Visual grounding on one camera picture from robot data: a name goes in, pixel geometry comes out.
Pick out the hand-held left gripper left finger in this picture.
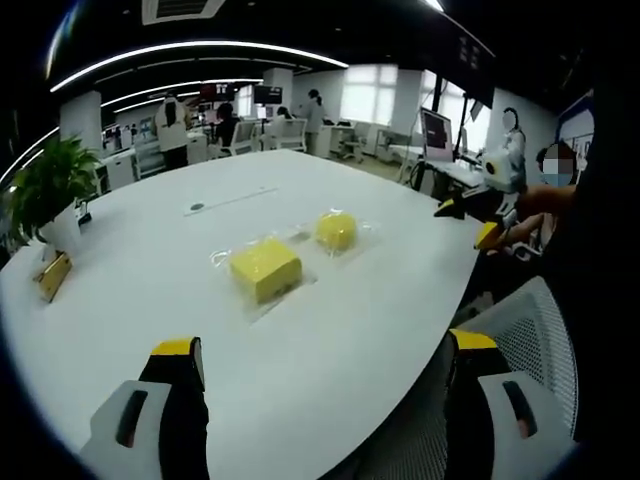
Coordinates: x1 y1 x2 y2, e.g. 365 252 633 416
78 335 211 480

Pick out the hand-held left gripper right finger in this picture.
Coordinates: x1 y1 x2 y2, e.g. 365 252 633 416
442 328 577 480

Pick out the round yellow silicone block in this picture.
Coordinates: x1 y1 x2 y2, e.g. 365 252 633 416
297 210 376 259

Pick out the rectangular yellow silicone block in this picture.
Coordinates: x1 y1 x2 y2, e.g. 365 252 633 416
208 237 319 324

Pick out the person's right hand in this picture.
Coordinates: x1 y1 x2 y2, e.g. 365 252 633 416
502 183 576 254

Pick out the computer monitor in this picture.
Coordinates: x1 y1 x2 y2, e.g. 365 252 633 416
420 106 456 163

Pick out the white mesh office chair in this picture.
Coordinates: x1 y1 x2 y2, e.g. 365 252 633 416
369 276 582 480

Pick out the wooden name plate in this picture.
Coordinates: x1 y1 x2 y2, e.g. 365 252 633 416
32 250 74 304

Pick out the green potted plant white pot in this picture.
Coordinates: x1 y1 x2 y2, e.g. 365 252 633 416
6 133 102 257

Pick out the ceiling air vent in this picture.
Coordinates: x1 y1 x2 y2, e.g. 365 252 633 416
141 0 227 26

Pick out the wall screen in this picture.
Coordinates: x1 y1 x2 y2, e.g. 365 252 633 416
253 84 284 106
199 82 237 100

